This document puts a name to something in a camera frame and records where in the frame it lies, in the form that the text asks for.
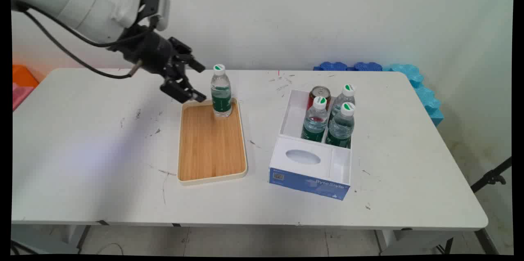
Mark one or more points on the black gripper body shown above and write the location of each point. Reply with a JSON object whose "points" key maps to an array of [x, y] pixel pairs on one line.
{"points": [[149, 52]]}

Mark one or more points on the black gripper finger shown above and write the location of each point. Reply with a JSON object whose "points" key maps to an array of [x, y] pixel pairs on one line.
{"points": [[180, 88], [189, 59]]}

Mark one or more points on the green label water bottle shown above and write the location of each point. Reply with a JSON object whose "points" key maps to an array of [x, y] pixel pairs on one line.
{"points": [[346, 95], [340, 128], [221, 97], [314, 124]]}

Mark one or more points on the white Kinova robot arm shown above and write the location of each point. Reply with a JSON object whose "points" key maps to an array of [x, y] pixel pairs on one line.
{"points": [[69, 1]]}

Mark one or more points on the wooden tray with cream rim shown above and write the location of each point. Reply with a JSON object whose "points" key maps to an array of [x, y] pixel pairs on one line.
{"points": [[211, 146]]}

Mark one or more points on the orange box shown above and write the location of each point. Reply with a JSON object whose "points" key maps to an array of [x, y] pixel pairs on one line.
{"points": [[22, 76]]}

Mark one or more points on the red drink can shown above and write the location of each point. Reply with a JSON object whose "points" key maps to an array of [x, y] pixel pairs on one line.
{"points": [[317, 94]]}

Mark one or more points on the pink box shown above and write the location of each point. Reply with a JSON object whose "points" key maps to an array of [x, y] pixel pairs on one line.
{"points": [[19, 95]]}

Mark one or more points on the white organizer box blue side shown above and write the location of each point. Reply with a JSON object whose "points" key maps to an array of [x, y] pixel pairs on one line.
{"points": [[305, 169]]}

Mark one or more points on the light blue foam mat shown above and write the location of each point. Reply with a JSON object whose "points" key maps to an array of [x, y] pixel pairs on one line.
{"points": [[423, 93]]}

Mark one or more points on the black tripod leg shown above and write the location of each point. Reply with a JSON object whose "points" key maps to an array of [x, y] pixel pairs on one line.
{"points": [[491, 177]]}

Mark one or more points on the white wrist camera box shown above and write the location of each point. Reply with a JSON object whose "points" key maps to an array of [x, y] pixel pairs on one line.
{"points": [[160, 7]]}

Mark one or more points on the grey table leg frame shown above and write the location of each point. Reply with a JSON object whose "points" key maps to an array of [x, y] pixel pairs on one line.
{"points": [[413, 240], [75, 236]]}

